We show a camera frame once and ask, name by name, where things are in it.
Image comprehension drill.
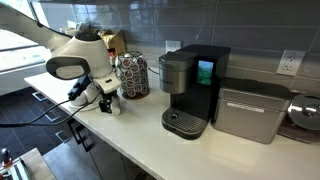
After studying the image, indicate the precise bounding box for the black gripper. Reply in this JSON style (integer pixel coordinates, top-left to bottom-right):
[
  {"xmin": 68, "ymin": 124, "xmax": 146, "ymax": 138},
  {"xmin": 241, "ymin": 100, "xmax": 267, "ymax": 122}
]
[{"xmin": 99, "ymin": 89, "xmax": 118, "ymax": 115}]

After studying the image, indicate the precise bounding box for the black silver coffee machine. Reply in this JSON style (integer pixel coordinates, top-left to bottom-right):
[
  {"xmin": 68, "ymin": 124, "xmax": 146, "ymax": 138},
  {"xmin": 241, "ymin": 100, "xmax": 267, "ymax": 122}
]
[{"xmin": 158, "ymin": 44, "xmax": 232, "ymax": 141}]

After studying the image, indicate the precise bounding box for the white paper towel roll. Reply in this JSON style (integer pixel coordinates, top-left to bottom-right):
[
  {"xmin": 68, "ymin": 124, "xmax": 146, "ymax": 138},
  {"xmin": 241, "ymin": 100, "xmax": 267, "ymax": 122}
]
[{"xmin": 68, "ymin": 83, "xmax": 102, "ymax": 113}]

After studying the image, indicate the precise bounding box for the dark lower cabinet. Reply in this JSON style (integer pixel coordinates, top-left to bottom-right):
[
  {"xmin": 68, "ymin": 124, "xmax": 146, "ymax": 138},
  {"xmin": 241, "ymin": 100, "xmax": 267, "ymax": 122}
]
[{"xmin": 43, "ymin": 111, "xmax": 158, "ymax": 180}]

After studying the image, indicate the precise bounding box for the brown cardboard box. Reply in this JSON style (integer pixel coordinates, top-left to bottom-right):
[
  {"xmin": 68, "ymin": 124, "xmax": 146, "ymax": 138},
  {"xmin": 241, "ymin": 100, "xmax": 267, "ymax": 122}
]
[{"xmin": 98, "ymin": 29, "xmax": 128, "ymax": 57}]

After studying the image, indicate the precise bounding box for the light wooden stand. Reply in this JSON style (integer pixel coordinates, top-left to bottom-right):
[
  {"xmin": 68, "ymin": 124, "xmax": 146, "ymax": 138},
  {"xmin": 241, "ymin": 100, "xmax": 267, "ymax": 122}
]
[{"xmin": 19, "ymin": 148, "xmax": 57, "ymax": 180}]

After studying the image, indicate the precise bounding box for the red and black tool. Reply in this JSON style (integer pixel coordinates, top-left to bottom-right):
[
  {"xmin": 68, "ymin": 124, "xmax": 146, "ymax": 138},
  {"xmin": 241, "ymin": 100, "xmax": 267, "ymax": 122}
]
[{"xmin": 0, "ymin": 147, "xmax": 14, "ymax": 168}]

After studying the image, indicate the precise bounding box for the stainless steel box black lid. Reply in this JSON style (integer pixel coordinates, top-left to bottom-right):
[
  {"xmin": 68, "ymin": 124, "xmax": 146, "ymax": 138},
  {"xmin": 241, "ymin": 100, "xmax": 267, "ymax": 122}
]
[{"xmin": 210, "ymin": 77, "xmax": 295, "ymax": 145}]

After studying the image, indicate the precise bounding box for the round container chrome lid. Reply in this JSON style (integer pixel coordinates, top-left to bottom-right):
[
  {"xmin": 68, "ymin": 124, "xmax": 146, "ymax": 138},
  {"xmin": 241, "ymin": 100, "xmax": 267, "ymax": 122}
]
[{"xmin": 277, "ymin": 92, "xmax": 320, "ymax": 145}]

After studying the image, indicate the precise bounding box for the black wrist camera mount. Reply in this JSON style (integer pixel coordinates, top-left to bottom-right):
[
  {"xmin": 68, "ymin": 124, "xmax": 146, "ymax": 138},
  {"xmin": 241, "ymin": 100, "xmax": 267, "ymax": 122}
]
[{"xmin": 67, "ymin": 74, "xmax": 92, "ymax": 102}]

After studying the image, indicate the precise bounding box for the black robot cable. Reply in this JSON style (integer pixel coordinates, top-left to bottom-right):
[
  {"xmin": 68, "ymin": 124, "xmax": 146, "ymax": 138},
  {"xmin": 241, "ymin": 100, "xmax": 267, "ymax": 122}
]
[
  {"xmin": 0, "ymin": 96, "xmax": 73, "ymax": 129},
  {"xmin": 33, "ymin": 98, "xmax": 103, "ymax": 128}
]

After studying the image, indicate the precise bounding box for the black cabinet handle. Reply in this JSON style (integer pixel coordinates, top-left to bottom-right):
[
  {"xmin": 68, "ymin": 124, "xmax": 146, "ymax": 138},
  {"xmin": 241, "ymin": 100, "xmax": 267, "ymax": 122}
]
[
  {"xmin": 75, "ymin": 124, "xmax": 96, "ymax": 153},
  {"xmin": 67, "ymin": 118, "xmax": 83, "ymax": 145}
]

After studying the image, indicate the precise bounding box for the wire coffee pod carousel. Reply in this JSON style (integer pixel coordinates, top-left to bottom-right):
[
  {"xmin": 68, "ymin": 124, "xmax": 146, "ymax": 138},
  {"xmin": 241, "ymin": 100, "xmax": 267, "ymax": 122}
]
[{"xmin": 114, "ymin": 50, "xmax": 151, "ymax": 100}]

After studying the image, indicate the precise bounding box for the white wall outlet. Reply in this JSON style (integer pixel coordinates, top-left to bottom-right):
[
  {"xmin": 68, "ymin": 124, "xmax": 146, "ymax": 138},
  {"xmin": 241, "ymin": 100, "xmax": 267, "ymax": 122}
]
[
  {"xmin": 165, "ymin": 39, "xmax": 183, "ymax": 54},
  {"xmin": 275, "ymin": 49, "xmax": 307, "ymax": 77}
]

